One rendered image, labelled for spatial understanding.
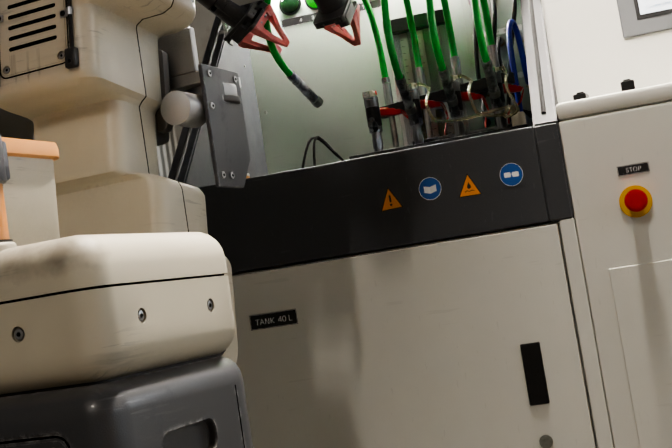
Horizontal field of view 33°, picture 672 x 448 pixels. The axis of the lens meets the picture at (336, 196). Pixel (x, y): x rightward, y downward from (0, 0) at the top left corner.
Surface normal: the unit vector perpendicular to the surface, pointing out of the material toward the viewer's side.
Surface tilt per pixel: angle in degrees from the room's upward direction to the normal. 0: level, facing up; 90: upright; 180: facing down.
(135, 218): 82
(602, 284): 90
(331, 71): 90
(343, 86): 90
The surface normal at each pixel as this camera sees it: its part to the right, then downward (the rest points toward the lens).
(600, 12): -0.27, -0.28
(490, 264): -0.24, -0.04
